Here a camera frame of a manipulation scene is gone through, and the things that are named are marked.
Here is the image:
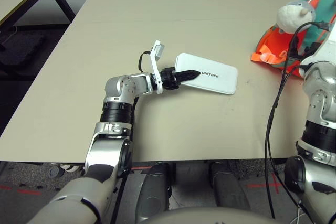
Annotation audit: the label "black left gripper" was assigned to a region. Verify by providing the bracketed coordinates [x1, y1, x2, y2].
[160, 67, 202, 91]

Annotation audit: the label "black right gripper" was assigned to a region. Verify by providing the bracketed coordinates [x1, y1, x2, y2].
[305, 42, 319, 55]

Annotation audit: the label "white Unitree power bank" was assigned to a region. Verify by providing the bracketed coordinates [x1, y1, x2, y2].
[174, 52, 239, 95]

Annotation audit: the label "orange and teal backpack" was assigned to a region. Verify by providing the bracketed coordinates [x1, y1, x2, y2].
[250, 0, 336, 78]

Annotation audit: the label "grey white plush toy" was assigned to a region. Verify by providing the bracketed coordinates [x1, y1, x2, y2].
[277, 0, 317, 35]

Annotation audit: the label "grey robot right leg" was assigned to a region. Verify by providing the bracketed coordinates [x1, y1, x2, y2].
[209, 161, 251, 211]

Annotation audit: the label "grey robot leg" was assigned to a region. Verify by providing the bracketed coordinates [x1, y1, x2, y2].
[209, 161, 251, 211]
[135, 162, 175, 223]

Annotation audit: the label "grey robot left leg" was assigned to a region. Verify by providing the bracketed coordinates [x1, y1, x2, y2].
[135, 162, 175, 223]

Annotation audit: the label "grey robot torso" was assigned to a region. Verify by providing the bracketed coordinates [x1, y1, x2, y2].
[141, 206, 300, 224]

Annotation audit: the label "white grey caster wheels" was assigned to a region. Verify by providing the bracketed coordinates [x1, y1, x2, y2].
[49, 163, 79, 180]

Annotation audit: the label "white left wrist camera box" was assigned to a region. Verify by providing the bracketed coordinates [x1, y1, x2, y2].
[150, 40, 166, 95]

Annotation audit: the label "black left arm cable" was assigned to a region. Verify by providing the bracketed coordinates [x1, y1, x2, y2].
[110, 51, 152, 224]

